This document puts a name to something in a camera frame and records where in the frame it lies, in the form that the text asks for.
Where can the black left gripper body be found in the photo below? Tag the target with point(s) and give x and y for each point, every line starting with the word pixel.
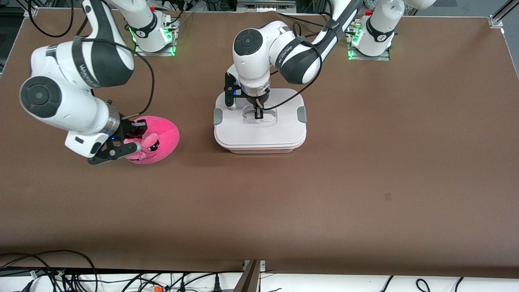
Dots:
pixel 257 101

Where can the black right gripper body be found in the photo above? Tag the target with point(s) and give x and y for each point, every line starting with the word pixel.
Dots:
pixel 128 129

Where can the white box lid grey clips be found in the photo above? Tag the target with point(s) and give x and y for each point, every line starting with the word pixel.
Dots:
pixel 259 134

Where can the pink plush toy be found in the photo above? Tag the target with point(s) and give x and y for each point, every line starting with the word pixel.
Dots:
pixel 162 138

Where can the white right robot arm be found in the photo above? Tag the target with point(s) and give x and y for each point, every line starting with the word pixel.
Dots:
pixel 101 52

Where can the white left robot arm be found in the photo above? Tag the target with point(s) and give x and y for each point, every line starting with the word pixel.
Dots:
pixel 292 52

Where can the translucent plastic box base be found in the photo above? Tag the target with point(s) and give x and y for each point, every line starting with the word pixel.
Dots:
pixel 259 151

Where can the grey metal fixture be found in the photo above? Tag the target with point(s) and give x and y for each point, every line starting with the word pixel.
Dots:
pixel 265 5

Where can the brown table cover sheet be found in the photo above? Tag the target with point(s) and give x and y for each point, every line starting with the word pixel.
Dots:
pixel 259 211

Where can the black power plug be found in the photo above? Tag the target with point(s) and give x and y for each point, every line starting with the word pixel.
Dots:
pixel 217 284

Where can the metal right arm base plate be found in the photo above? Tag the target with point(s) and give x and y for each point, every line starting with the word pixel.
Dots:
pixel 154 53

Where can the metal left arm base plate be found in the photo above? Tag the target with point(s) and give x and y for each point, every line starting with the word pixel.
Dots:
pixel 383 58

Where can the aluminium corner bracket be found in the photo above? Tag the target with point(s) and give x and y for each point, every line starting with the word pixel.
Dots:
pixel 31 11

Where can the aluminium profile post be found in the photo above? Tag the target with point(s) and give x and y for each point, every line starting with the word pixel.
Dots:
pixel 248 280

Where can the aluminium frame profile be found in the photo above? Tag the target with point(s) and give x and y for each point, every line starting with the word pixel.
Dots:
pixel 500 16

